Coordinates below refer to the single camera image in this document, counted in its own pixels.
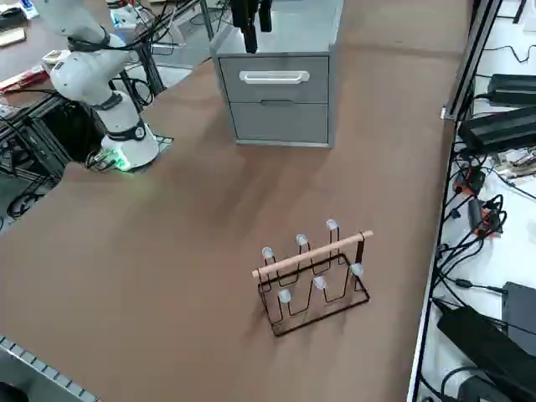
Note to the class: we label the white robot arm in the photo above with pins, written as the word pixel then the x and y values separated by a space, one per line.
pixel 79 71

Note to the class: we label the gray drawer with recessed grip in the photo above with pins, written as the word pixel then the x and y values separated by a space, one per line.
pixel 278 121

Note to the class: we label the gray metal cabinet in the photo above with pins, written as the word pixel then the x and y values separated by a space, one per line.
pixel 293 33

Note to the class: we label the white tape roll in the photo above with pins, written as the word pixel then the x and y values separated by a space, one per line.
pixel 52 58

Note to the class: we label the red white box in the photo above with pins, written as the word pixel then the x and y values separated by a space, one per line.
pixel 25 77

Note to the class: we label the cardboard piece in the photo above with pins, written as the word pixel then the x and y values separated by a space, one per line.
pixel 10 37

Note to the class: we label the dark gray power adapter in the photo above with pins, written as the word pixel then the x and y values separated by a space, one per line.
pixel 498 130

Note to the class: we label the orange black connector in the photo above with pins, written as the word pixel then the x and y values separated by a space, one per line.
pixel 471 180

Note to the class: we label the orange black connector block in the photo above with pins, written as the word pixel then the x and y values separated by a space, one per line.
pixel 486 220

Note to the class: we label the gray box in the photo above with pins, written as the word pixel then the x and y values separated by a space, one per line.
pixel 521 301

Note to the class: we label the large black power adapter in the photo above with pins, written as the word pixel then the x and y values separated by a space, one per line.
pixel 481 339

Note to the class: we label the aluminium frame post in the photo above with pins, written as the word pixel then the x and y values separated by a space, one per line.
pixel 468 63

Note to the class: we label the black equipment frame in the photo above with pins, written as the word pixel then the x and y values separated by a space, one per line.
pixel 54 125

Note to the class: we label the aluminium table rail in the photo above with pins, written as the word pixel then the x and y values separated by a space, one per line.
pixel 37 364

